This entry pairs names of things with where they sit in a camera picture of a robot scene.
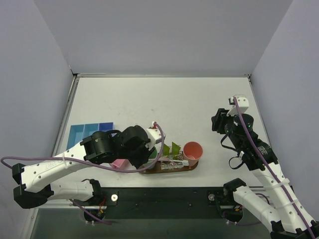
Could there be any clear crystal toothbrush holder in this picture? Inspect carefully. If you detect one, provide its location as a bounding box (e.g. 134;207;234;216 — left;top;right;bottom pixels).
159;152;184;170

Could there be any pink plastic bin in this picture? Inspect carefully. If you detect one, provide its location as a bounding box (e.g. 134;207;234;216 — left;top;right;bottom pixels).
110;159;129;170

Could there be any light blue plastic bin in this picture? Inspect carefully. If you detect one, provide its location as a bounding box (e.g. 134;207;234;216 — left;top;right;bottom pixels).
66;124;84;150

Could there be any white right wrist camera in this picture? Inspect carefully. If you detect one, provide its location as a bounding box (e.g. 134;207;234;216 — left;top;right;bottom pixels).
227;95;249;117

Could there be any oval wooden tray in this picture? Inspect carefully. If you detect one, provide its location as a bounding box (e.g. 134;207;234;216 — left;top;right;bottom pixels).
139;161;198;175

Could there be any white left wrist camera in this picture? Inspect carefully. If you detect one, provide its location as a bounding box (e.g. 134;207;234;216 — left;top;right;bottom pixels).
145;121;166;149

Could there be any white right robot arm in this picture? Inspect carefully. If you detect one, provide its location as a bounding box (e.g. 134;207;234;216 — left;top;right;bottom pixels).
211;108;319;239

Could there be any coral plastic cup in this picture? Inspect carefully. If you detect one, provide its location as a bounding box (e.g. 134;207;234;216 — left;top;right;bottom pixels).
182;141;203;167

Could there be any green toothpaste tube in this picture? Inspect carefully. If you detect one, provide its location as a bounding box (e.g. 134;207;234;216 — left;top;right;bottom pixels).
162;144;170;158
171;142;181;160

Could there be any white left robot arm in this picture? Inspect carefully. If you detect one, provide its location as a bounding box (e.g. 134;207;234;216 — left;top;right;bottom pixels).
12;124;165;209

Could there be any green plastic cup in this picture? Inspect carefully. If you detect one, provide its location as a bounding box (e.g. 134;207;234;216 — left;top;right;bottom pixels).
148;148;158;165

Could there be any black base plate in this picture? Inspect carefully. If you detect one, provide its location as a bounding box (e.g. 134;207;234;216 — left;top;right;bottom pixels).
77;187;239;220

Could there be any white toothbrush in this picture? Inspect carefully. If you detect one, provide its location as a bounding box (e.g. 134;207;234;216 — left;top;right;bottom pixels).
161;160;189;166

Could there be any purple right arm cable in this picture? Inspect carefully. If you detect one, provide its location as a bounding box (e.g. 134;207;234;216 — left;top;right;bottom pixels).
223;97;316;239

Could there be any teal plastic bin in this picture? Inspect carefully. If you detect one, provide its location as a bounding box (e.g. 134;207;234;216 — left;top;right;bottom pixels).
83;123;99;138

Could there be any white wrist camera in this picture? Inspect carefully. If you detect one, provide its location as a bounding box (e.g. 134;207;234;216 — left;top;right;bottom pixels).
145;121;166;149
227;95;249;117

